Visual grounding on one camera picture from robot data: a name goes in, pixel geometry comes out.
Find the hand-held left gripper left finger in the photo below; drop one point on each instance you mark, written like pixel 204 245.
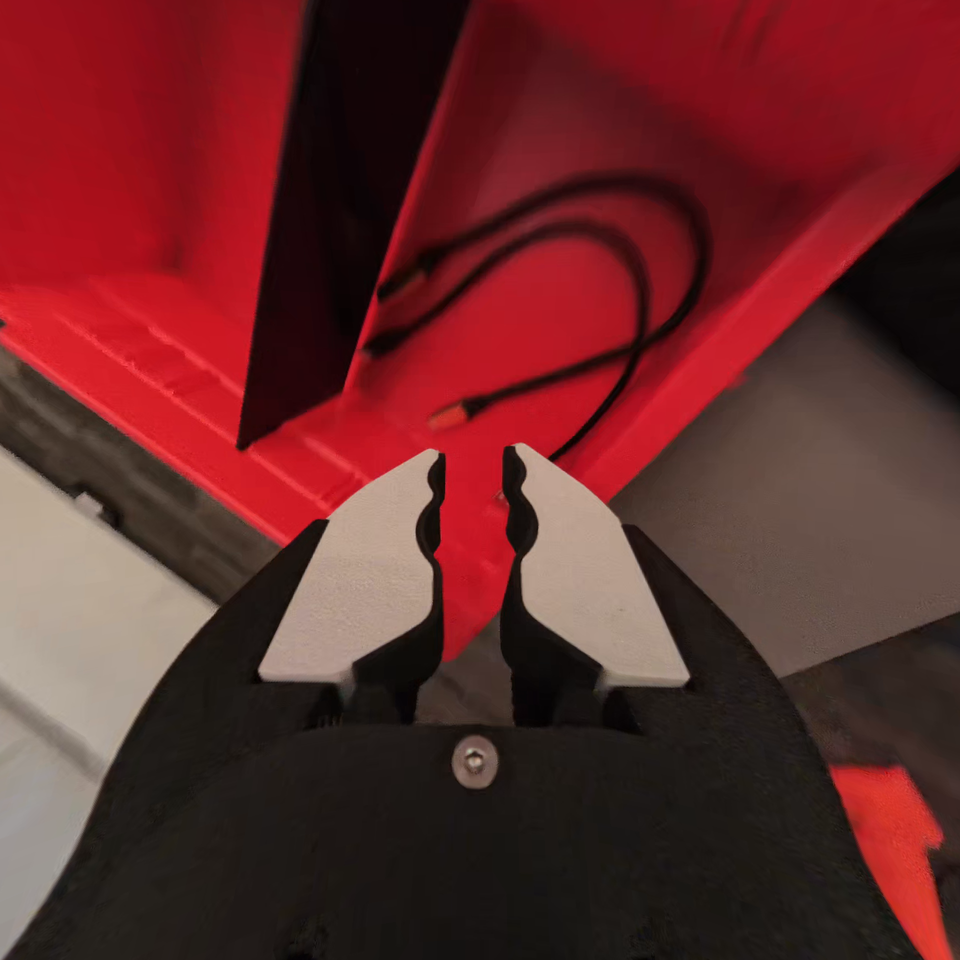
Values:
pixel 360 592

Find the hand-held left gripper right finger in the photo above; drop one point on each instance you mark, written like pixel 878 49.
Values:
pixel 600 592

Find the red plastic bin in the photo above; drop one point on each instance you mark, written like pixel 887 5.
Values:
pixel 150 150

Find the black bin divider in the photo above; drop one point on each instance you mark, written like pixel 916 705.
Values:
pixel 337 187

